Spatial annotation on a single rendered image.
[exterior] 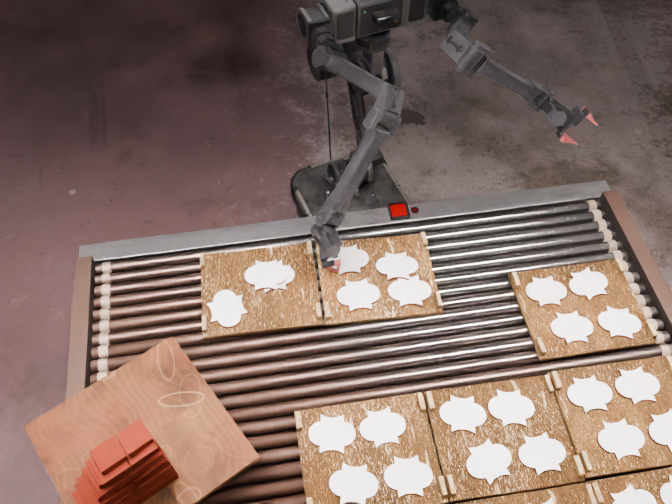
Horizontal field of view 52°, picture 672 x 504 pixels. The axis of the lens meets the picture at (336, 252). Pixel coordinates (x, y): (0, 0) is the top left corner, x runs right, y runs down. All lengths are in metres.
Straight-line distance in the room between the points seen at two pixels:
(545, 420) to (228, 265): 1.20
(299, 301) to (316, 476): 0.62
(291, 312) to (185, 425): 0.55
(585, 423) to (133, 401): 1.39
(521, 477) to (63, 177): 3.10
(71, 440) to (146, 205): 2.07
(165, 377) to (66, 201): 2.15
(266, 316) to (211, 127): 2.19
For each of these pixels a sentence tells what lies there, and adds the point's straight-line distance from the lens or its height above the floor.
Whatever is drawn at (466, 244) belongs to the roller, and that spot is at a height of 0.91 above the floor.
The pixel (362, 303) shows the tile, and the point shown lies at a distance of 2.41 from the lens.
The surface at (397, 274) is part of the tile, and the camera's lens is 2.47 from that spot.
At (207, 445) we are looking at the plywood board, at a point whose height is 1.04.
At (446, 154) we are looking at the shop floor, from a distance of 4.23.
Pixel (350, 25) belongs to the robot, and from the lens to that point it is 2.65.
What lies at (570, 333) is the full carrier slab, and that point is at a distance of 2.48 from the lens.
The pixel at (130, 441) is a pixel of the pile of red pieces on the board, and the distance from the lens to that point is 1.86.
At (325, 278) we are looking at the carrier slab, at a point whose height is 0.94.
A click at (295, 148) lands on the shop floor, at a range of 4.22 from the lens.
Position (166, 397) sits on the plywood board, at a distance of 2.20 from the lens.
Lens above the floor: 2.99
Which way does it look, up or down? 54 degrees down
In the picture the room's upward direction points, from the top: straight up
